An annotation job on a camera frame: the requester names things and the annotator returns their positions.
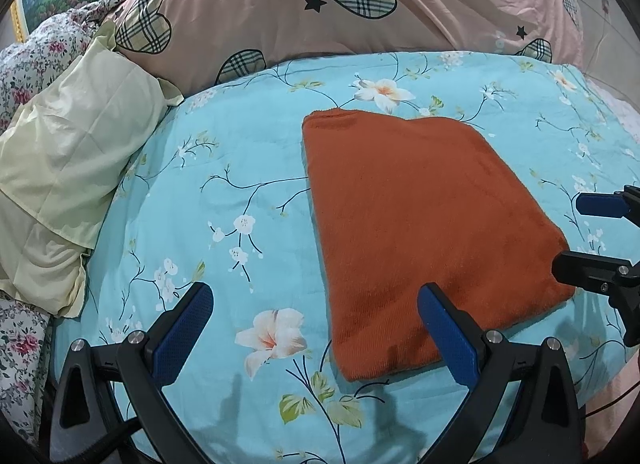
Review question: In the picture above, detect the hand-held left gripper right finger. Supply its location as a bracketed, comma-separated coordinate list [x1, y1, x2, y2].
[417, 283, 586, 464]

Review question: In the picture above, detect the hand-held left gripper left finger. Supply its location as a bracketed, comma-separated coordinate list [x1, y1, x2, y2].
[47, 281, 216, 464]

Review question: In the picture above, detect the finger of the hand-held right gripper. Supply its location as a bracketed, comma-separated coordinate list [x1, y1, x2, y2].
[575, 185, 640, 220]
[551, 250, 640, 347]

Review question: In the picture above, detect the orange knit sweater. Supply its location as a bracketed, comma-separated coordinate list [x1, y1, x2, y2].
[301, 109, 578, 385]

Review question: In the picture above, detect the light blue floral bedsheet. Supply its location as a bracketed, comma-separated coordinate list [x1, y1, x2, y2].
[50, 50, 640, 464]

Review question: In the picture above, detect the cream pillow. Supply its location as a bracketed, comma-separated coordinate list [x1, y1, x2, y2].
[0, 21, 185, 319]

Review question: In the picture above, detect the small-flower print quilt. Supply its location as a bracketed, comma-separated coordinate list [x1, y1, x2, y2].
[0, 0, 136, 445]

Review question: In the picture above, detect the pink quilt with plaid hearts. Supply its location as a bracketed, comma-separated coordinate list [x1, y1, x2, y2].
[102, 0, 586, 100]

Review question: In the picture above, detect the gold picture frame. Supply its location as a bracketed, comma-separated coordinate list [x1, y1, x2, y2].
[10, 0, 32, 45]

